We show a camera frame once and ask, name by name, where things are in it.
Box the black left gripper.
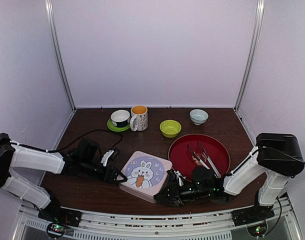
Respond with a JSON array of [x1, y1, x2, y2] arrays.
[[81, 158, 128, 185]]

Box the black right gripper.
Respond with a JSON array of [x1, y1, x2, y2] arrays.
[[154, 181, 213, 207]]

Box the silver divided tin box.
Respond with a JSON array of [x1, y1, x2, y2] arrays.
[[119, 184, 161, 204]]

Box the bunny print tin lid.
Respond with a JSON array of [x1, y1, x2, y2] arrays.
[[118, 151, 173, 189]]

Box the white metal tongs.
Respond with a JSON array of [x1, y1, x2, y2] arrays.
[[187, 140, 222, 178]]

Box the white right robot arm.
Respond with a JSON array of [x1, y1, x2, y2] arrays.
[[153, 133, 305, 221]]

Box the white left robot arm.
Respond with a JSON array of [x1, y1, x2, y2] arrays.
[[0, 133, 127, 222]]

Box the red round tray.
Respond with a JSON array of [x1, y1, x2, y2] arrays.
[[168, 134, 231, 181]]

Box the green saucer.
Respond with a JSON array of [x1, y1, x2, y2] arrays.
[[107, 119, 131, 132]]

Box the dark white-lined cup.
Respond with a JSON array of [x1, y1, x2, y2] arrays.
[[110, 109, 131, 127]]

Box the white patterned mug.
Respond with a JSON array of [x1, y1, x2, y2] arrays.
[[129, 105, 148, 132]]

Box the lime green bowl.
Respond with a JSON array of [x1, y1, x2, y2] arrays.
[[159, 119, 182, 138]]

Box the pale blue ceramic bowl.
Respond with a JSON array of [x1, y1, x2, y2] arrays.
[[189, 109, 209, 126]]

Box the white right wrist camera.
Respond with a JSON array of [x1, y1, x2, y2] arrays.
[[174, 170, 186, 187]]

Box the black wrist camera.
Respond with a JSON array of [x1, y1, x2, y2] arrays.
[[100, 147, 120, 167]]

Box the aluminium front rail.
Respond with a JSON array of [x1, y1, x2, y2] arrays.
[[12, 206, 301, 240]]

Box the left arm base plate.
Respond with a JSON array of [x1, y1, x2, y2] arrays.
[[38, 206, 82, 227]]

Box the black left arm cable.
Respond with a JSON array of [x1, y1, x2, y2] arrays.
[[47, 129, 125, 157]]

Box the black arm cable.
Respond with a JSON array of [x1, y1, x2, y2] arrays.
[[257, 146, 305, 167], [47, 129, 125, 157]]

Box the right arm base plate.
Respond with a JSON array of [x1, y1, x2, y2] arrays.
[[231, 205, 275, 227]]

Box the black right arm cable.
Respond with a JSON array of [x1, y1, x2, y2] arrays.
[[257, 146, 305, 167]]

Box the left aluminium frame post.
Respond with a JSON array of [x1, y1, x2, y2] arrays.
[[44, 0, 77, 112]]

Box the aluminium frame post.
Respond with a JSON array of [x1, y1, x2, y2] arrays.
[[44, 0, 77, 112], [234, 0, 266, 113]]

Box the right aluminium frame post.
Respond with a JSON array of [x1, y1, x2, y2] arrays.
[[234, 0, 266, 113]]

